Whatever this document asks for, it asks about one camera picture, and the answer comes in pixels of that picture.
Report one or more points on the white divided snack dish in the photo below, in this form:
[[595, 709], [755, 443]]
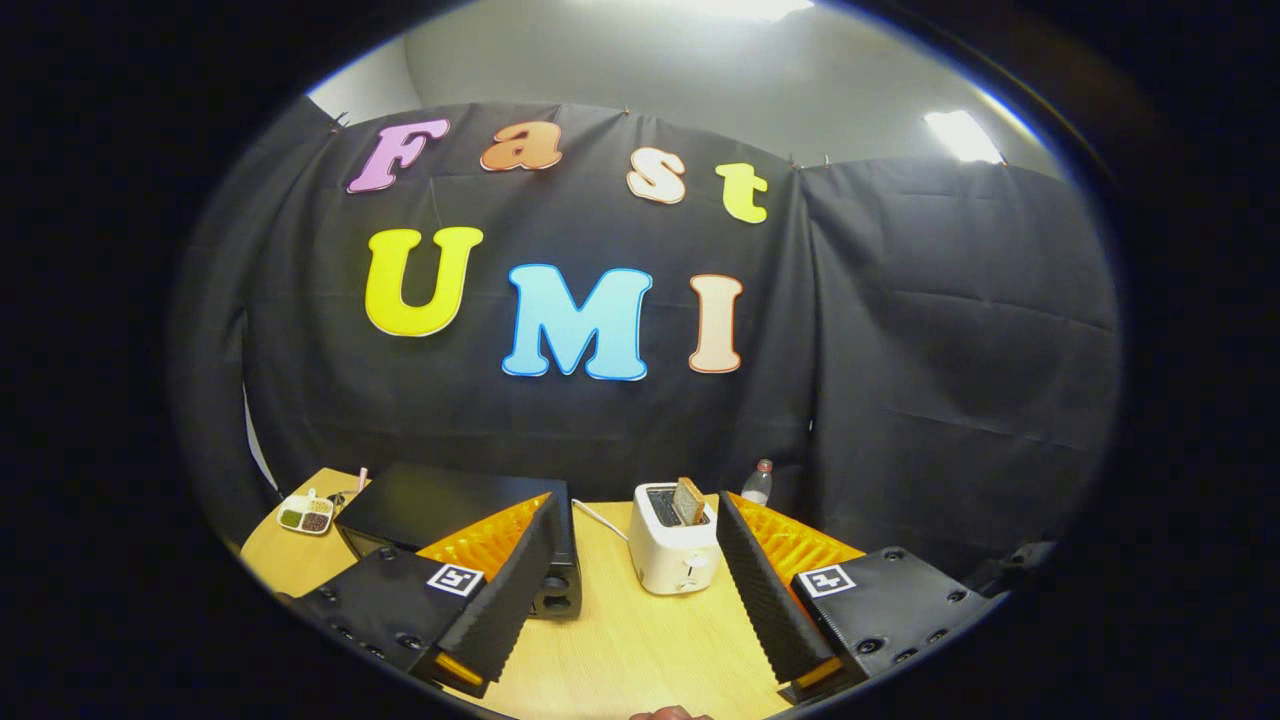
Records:
[[305, 518]]

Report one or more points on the white pop-up toaster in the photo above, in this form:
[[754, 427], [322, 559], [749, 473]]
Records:
[[665, 560]]

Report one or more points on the toasted bread slice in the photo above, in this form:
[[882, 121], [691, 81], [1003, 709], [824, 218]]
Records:
[[688, 502]]

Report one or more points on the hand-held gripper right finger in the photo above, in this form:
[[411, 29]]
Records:
[[765, 600]]

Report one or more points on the ceiling light panel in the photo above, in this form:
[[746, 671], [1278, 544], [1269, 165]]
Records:
[[962, 136], [750, 6]]

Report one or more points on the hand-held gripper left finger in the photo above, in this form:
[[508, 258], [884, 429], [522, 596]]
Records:
[[510, 600]]

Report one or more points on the clear plastic water bottle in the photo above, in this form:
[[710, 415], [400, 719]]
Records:
[[757, 490]]

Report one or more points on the black toaster oven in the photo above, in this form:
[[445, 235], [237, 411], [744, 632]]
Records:
[[450, 500]]

